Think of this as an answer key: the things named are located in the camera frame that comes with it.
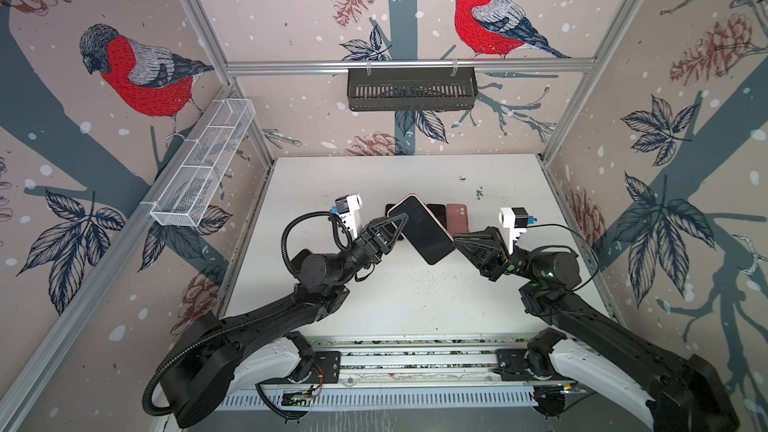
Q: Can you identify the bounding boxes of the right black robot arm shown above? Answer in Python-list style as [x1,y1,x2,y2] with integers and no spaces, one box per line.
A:
[454,227,740,431]

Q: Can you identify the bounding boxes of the black wire wall basket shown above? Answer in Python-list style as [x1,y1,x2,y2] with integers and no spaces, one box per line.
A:
[347,67,478,112]

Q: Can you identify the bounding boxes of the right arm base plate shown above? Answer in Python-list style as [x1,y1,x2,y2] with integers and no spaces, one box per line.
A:
[493,348,573,383]

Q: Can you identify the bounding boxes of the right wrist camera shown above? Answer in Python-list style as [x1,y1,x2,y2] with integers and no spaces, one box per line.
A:
[499,207,535,254]

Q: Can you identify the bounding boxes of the black bare phone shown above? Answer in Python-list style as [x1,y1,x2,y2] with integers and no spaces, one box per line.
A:
[427,203,447,228]

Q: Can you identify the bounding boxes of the left corrugated black cable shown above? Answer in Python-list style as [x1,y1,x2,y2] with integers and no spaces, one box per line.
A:
[142,211,355,422]

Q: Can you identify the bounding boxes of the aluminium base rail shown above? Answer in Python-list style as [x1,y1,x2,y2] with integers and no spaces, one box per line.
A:
[167,335,673,388]

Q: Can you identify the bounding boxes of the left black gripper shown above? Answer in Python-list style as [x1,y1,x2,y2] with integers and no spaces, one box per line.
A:
[333,216,404,288]

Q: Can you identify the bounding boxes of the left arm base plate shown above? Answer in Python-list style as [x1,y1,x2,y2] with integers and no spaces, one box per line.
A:
[281,351,341,385]

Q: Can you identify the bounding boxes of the pink phone case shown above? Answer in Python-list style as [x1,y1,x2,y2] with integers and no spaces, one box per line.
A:
[446,203,469,236]

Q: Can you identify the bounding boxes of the white mesh wall tray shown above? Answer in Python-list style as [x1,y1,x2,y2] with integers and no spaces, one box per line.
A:
[150,98,255,227]

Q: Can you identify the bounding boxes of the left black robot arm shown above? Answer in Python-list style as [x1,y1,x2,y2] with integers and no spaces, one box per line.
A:
[142,211,408,428]

